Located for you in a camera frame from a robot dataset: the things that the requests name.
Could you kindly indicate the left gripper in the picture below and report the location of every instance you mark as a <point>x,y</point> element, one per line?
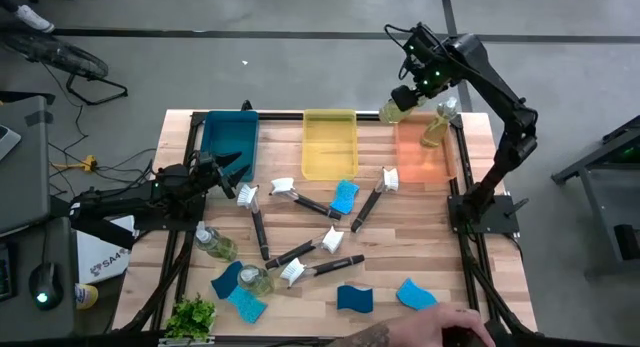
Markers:
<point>212,179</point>

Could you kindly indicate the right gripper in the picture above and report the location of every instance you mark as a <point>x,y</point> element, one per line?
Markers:
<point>430,62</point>

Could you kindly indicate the yellow-green soap pump bottle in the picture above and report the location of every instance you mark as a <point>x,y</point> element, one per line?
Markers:
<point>255,281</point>
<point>435,132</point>
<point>220,246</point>
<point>390,114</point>

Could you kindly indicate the blue plastic bin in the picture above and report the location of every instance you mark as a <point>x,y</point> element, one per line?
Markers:
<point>227,134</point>

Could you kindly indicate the blue scrub sponge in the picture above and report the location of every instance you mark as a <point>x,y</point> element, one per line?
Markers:
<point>355,299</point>
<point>415,294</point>
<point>345,197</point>
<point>225,282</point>
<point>247,304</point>

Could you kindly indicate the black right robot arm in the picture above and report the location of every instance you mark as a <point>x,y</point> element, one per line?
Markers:
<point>505,152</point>

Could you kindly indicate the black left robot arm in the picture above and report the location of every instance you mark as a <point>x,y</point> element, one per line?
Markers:
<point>125,202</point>

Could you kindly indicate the person's forearm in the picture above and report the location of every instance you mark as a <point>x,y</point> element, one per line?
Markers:
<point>365,337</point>

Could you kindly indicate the black clamp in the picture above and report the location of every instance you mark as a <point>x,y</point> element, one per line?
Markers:
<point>246,106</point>

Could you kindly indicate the orange plastic bin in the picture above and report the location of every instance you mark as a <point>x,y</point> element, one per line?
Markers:
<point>420,167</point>

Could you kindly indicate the yellow plastic bin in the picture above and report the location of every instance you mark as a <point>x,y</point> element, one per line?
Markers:
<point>330,147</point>

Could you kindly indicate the yellow power plug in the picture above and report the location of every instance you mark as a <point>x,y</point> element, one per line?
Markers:
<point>89,163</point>

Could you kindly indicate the black desk beam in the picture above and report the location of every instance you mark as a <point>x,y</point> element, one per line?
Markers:
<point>100,232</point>

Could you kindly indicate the small green potted plant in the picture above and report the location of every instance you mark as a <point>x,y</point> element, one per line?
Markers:
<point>191,317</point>

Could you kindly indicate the white cardboard box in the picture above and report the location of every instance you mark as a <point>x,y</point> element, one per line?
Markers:
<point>100,257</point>

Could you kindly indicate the black metal cart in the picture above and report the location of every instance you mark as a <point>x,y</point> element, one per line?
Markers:
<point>575,170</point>

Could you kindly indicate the yellow bottle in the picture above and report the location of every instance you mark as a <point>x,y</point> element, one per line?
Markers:
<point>87,296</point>

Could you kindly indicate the black tape strip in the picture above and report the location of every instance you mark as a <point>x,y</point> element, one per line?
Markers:
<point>39,118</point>

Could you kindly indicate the grey desk top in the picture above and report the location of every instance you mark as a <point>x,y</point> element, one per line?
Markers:
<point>25,187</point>

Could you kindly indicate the black floor fan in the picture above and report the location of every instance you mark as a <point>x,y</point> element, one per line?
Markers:
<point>55,54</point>

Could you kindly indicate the black computer mouse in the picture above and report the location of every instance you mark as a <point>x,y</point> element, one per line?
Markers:
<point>45,279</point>

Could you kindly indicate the grey tablet device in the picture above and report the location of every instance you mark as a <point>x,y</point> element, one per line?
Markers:
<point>7,142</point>

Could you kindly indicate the person's hand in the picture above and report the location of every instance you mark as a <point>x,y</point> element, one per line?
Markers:
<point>435,324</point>

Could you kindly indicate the person's white shoe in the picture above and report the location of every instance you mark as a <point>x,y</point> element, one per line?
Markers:
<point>32,19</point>

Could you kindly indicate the black keyboard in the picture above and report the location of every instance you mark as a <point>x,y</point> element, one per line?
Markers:
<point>5,277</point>

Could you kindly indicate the dark grey desk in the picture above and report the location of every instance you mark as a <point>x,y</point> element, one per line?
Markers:
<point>20,317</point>

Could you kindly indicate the black box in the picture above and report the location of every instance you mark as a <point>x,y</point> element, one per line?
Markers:
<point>629,242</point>

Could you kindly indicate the black aluminium table frame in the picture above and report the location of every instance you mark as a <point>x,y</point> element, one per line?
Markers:
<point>280,116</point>

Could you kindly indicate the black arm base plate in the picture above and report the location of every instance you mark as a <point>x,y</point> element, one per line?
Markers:
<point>170,223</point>
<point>500,224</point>

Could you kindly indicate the silver bracket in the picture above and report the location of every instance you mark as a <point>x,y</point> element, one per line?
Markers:
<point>200,341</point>

